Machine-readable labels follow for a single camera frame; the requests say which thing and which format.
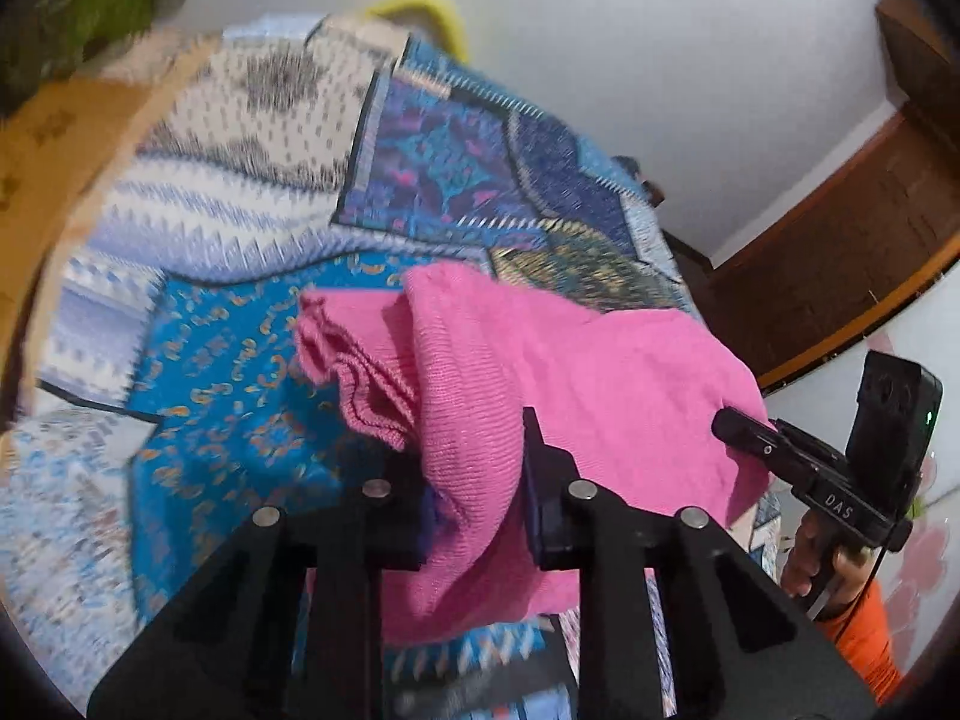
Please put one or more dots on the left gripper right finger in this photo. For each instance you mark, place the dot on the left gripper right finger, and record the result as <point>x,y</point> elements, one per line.
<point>675,620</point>

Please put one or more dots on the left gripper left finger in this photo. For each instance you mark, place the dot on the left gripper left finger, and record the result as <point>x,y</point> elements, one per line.
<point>284,620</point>

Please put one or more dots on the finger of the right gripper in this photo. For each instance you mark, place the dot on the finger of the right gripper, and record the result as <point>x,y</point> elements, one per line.
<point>746,435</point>

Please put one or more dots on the pink button-up cardigan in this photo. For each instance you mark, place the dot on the pink button-up cardigan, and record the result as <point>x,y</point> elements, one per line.
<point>540,427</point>

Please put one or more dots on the orange sleeved forearm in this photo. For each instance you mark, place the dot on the orange sleeved forearm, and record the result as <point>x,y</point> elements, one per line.
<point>862,637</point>

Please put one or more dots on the person's right hand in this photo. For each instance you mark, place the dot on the person's right hand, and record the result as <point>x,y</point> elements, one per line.
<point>807,559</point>

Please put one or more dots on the brown wooden door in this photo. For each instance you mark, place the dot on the brown wooden door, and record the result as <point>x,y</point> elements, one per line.
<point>876,225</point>

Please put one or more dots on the patchwork patterned bedspread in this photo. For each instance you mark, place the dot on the patchwork patterned bedspread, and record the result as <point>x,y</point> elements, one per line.
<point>241,269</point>

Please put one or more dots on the green fabric storage box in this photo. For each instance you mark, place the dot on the green fabric storage box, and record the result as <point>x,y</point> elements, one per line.
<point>56,37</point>

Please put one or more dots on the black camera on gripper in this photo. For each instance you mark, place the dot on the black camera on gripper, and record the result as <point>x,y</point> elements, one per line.
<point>898,402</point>

